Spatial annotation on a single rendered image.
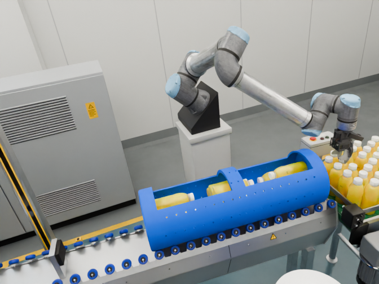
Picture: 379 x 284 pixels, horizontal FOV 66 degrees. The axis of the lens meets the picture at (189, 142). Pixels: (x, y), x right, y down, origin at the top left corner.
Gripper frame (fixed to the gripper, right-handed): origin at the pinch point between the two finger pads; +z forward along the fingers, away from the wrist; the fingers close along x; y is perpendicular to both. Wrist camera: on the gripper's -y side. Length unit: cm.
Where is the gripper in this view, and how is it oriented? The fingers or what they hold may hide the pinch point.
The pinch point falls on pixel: (343, 159)
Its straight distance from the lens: 180.0
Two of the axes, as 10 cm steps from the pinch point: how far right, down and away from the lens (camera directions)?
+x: 2.6, 4.6, -8.5
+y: -9.6, 2.2, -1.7
